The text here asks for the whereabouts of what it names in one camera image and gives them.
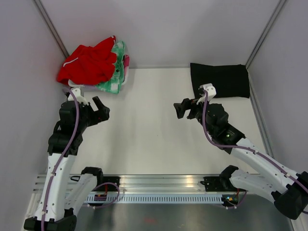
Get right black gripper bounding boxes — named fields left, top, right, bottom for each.
left=174, top=95, right=215, bottom=136

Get red trousers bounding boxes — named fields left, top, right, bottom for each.
left=56, top=36, right=117, bottom=85

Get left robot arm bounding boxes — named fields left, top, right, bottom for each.
left=24, top=96, right=110, bottom=231

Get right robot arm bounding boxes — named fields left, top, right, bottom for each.
left=173, top=98, right=308, bottom=220

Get folded black trousers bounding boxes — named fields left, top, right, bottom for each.
left=190, top=63, right=250, bottom=98

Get white laundry basket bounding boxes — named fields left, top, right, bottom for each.
left=68, top=68, right=129, bottom=94

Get green tie-dye garment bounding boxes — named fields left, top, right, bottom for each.
left=95, top=40, right=130, bottom=94

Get pink garment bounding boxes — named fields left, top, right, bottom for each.
left=123, top=54, right=130, bottom=71

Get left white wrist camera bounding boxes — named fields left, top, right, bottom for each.
left=67, top=88, right=89, bottom=105

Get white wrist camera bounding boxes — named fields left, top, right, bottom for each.
left=196, top=83, right=217, bottom=104
left=67, top=88, right=89, bottom=105

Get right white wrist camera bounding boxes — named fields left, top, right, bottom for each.
left=196, top=83, right=217, bottom=104

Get left frame post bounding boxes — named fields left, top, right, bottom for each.
left=33, top=0, right=69, bottom=58

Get frame post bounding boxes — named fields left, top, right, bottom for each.
left=33, top=0, right=69, bottom=58
left=245, top=0, right=288, bottom=69

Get slotted cable duct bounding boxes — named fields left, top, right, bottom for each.
left=85, top=194, right=223, bottom=204

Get right frame post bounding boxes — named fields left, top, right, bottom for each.
left=245, top=0, right=288, bottom=69

